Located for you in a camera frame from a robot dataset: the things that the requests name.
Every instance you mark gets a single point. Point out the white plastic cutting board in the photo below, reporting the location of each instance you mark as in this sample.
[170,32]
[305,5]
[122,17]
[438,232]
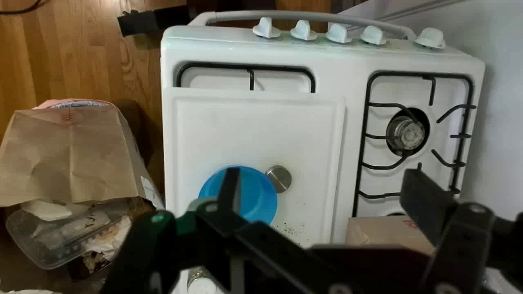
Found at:
[245,131]

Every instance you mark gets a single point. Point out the round metal stove burner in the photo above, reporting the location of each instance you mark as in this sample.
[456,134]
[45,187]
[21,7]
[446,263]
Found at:
[405,133]

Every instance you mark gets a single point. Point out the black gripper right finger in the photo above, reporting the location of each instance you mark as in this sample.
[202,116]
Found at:
[429,201]

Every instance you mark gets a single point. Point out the brown cardboard box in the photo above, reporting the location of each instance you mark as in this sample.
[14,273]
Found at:
[380,234]

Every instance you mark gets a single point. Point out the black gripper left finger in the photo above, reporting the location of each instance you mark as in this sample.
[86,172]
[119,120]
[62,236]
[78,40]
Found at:
[228,190]

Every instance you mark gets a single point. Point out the round metal lid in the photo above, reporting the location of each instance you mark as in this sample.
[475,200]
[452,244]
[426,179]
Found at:
[279,179]

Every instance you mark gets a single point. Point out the clear plastic food container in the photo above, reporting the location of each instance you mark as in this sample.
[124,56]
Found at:
[58,237]

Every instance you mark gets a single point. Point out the white gas stove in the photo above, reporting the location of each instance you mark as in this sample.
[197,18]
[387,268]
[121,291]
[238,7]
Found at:
[336,82]

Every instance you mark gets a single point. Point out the brown paper bag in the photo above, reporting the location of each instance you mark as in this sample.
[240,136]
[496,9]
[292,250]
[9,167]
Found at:
[65,152]

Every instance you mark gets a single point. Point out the black stove grate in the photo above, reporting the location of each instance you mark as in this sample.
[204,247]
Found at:
[397,74]
[245,66]

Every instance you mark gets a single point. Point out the blue plastic bowl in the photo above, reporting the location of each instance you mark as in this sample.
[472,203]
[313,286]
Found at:
[255,190]

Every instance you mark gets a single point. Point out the white stove knob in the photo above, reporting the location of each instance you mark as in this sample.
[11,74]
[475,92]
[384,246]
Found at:
[429,38]
[302,30]
[372,35]
[338,33]
[266,27]

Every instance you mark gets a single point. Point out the black plastic object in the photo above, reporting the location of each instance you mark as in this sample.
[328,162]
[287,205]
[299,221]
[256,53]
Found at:
[147,23]

